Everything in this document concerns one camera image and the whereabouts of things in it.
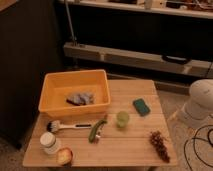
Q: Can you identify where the green dish sponge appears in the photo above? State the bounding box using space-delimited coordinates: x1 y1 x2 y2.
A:
133 98 150 116

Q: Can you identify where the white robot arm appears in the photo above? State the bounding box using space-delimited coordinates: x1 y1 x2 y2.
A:
177 79 213 129

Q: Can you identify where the yellow plastic tray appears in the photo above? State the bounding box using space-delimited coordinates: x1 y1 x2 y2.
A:
38 69 111 118

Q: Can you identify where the grey crumpled cloth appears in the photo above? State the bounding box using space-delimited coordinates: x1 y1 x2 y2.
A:
66 93 94 106

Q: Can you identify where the green plastic cup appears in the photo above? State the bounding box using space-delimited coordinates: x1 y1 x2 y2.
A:
116 111 129 128

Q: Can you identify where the brown dried grape bunch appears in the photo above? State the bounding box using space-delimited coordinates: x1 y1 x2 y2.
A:
149 131 170 163

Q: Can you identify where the white lidded jar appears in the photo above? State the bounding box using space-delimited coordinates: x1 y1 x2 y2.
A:
40 132 61 154

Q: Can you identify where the halved apple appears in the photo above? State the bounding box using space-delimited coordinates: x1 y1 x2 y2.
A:
57 148 73 165

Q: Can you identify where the grey metal pole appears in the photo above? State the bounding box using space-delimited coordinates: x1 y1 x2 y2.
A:
64 0 77 45

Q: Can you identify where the upper shelf with clutter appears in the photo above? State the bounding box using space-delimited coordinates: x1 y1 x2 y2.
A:
57 0 213 20

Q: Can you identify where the grey metal shelf rail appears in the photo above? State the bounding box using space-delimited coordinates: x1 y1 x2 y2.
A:
63 42 213 79

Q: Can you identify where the white handled dish brush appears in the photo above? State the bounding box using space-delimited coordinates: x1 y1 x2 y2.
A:
46 120 92 133

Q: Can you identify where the black handle on rail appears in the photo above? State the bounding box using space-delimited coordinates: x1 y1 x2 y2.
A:
162 55 191 65

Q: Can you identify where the black cable on floor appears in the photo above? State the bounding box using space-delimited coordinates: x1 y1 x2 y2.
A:
183 124 213 171

